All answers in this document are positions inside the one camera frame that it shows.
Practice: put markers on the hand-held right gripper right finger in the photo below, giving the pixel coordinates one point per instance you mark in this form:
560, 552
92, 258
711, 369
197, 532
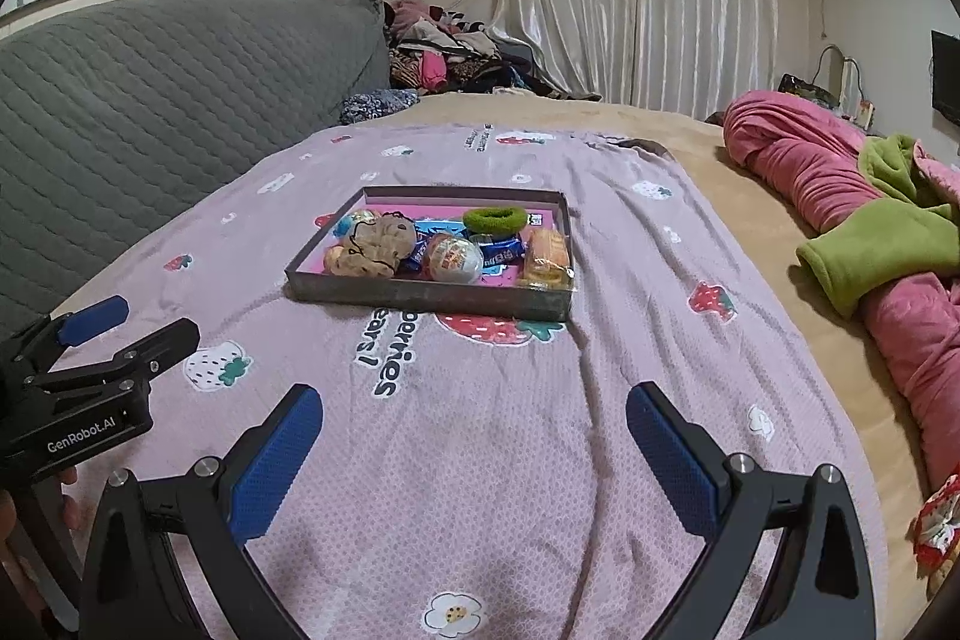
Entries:
667, 452

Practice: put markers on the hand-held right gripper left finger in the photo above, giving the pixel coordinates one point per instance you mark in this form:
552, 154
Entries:
277, 460

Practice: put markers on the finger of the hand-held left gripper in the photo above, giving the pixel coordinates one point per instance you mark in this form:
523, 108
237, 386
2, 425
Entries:
94, 316
161, 344

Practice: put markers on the walnut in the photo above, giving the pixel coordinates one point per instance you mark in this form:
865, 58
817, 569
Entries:
336, 259

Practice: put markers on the shallow cardboard box pink inside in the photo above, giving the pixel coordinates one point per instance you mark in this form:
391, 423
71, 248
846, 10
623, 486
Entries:
420, 302

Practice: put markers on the blue foil surprise egg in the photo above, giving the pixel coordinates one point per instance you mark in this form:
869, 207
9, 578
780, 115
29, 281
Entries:
346, 225

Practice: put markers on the beige plush toy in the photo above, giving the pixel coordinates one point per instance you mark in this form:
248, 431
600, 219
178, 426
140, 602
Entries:
375, 242

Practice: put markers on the yellow cake packet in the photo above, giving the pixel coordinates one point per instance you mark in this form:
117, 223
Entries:
544, 250

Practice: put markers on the dark blue cookie packet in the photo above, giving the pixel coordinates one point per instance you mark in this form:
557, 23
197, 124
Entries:
414, 257

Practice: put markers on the small blue biscuit packet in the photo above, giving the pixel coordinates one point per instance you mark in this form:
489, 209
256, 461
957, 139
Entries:
499, 251

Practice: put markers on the red white surprise egg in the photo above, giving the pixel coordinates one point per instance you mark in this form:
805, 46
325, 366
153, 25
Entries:
454, 257

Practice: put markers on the person's left hand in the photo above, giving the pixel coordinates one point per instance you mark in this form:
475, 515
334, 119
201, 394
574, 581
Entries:
70, 497

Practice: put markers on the pink printed bedsheet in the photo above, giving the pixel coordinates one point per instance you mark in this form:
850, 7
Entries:
525, 385

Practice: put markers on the grey quilted headboard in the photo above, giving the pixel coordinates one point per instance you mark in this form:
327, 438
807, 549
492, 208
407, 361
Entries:
150, 108

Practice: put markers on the red floral cloth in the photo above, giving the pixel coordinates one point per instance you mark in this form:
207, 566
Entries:
937, 524

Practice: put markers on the green fleece blanket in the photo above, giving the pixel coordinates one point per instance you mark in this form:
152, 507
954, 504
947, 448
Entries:
877, 250

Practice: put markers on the pink quilt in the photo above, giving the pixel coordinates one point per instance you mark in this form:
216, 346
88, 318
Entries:
795, 160

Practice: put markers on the blue patterned cloth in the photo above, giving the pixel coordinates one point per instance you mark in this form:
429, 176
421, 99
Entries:
379, 106

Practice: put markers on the black patterned bag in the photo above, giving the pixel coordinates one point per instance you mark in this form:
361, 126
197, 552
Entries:
802, 89

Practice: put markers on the pile of clothes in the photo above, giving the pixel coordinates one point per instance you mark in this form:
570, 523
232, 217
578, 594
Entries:
465, 55

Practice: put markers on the black television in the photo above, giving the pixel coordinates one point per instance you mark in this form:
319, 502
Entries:
946, 78

